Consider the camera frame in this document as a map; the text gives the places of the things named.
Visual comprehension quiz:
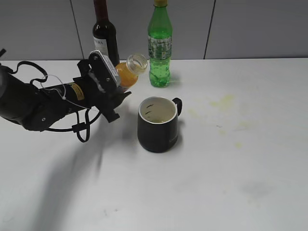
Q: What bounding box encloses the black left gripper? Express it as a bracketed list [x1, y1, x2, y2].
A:
[72, 59, 132, 122]

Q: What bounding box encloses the orange juice bottle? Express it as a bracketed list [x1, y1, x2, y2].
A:
[115, 53, 148, 93]

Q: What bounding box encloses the black mug white interior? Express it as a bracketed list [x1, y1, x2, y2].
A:
[137, 96, 183, 153]

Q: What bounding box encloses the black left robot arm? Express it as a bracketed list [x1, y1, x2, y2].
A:
[0, 55, 131, 133]

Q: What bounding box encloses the dark red wine bottle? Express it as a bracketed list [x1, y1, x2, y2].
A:
[92, 0, 120, 66]

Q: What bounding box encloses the green soda bottle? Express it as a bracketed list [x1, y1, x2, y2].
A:
[147, 0, 173, 88]

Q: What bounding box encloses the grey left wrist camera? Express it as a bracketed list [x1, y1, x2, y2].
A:
[88, 50, 121, 94]

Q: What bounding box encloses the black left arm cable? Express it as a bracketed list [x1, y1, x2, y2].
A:
[0, 49, 103, 143]

